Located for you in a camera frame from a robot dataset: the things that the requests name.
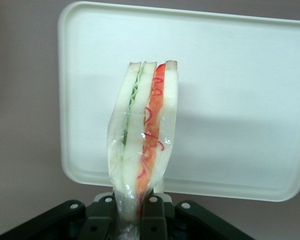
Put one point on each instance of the beige plastic tray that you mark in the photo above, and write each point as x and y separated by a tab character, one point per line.
227	100

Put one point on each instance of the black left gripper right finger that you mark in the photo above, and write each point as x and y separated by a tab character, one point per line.
153	220

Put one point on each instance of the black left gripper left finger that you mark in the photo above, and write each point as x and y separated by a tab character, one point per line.
97	222

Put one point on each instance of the triangle sandwich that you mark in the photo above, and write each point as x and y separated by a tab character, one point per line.
135	150

